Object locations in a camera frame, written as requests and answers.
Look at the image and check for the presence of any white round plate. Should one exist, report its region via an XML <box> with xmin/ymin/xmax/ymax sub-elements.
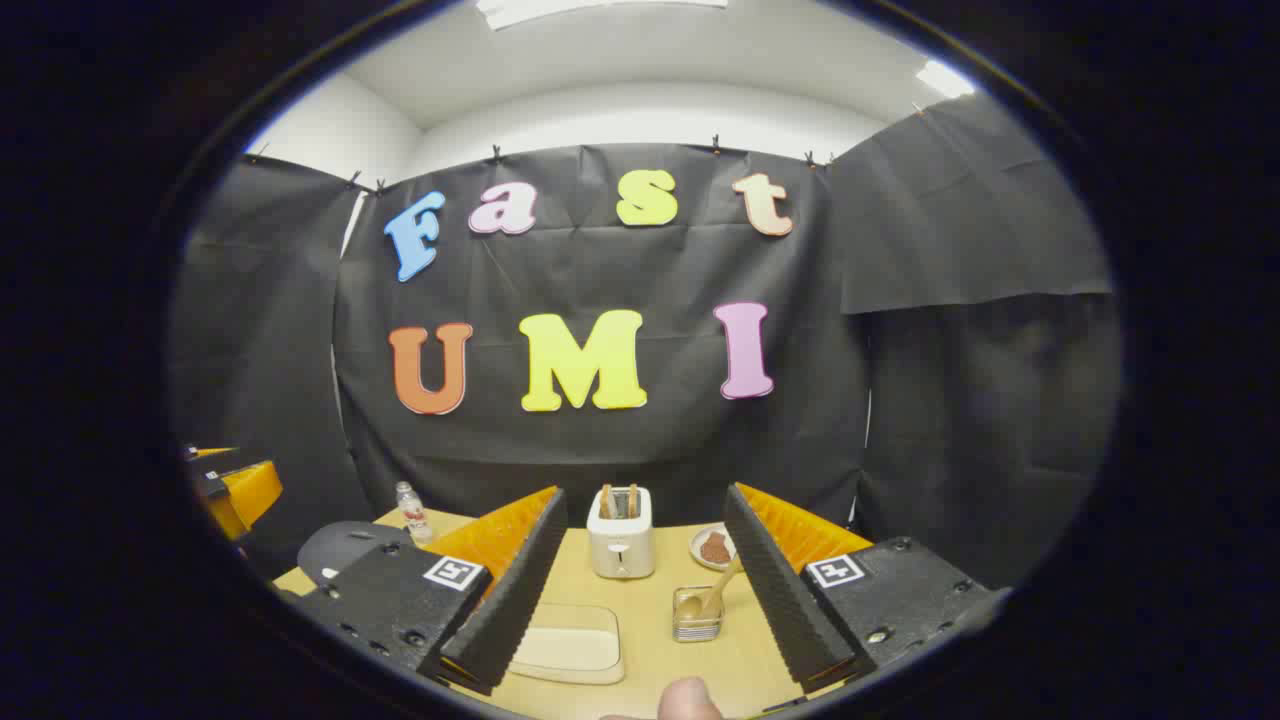
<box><xmin>689</xmin><ymin>523</ymin><xmax>747</xmax><ymax>573</ymax></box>

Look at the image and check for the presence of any wooden spoon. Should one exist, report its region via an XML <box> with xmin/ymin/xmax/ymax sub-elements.
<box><xmin>678</xmin><ymin>553</ymin><xmax>746</xmax><ymax>623</ymax></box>

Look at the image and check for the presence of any white toaster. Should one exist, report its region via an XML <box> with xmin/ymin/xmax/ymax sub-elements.
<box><xmin>586</xmin><ymin>485</ymin><xmax>656</xmax><ymax>580</ymax></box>

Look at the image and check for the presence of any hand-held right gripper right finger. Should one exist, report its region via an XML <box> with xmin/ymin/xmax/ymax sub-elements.
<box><xmin>722</xmin><ymin>482</ymin><xmax>1001</xmax><ymax>693</ymax></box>

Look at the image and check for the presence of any black rice cooker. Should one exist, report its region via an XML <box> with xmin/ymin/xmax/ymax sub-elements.
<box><xmin>297</xmin><ymin>520</ymin><xmax>413</xmax><ymax>593</ymax></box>

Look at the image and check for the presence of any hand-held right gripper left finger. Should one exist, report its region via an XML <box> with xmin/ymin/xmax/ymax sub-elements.
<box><xmin>290</xmin><ymin>487</ymin><xmax>569</xmax><ymax>698</ymax></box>

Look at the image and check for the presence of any small clear bottle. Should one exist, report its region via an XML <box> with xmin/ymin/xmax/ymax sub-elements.
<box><xmin>395</xmin><ymin>481</ymin><xmax>435</xmax><ymax>547</ymax></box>

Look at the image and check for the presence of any ceiling light panel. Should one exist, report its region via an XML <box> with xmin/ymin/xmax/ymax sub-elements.
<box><xmin>915</xmin><ymin>60</ymin><xmax>977</xmax><ymax>100</ymax></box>
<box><xmin>478</xmin><ymin>0</ymin><xmax>731</xmax><ymax>29</ymax></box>

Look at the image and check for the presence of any black backdrop cloth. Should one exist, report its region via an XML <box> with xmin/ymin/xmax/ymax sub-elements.
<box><xmin>170</xmin><ymin>92</ymin><xmax>1121</xmax><ymax>591</ymax></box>

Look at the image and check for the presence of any white divided tray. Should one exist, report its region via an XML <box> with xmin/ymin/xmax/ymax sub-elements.
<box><xmin>508</xmin><ymin>603</ymin><xmax>627</xmax><ymax>686</ymax></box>

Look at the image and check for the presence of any clear chopstick holder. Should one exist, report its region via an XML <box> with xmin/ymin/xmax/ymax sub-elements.
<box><xmin>672</xmin><ymin>586</ymin><xmax>725</xmax><ymax>643</ymax></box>

